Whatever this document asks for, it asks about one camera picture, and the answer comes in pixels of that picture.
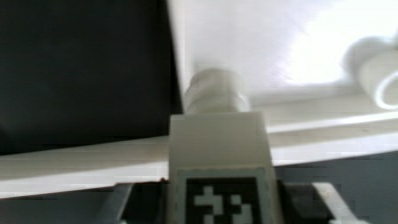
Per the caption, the white square table top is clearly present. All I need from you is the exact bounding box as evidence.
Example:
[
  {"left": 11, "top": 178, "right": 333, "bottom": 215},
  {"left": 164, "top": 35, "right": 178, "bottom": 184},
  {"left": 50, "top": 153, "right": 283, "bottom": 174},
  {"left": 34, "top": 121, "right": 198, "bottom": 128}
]
[{"left": 166, "top": 0, "right": 398, "bottom": 168}]

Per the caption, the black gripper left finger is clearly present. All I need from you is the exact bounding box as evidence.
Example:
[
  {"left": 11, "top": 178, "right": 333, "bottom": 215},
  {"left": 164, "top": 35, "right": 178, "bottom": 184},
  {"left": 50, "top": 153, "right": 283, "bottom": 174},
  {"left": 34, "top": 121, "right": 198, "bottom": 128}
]
[{"left": 95, "top": 181, "right": 167, "bottom": 224}]

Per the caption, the white U-shaped obstacle fence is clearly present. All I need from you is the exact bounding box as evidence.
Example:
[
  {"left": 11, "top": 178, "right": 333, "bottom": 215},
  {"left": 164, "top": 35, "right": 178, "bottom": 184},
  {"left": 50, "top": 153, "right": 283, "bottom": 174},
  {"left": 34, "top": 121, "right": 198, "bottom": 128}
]
[{"left": 0, "top": 132, "right": 398, "bottom": 199}]

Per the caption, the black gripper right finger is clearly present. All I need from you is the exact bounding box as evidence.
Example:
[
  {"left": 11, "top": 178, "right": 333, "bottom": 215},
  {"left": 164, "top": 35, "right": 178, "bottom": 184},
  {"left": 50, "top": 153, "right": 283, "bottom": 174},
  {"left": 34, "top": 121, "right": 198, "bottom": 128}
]
[{"left": 276, "top": 181, "right": 374, "bottom": 224}]

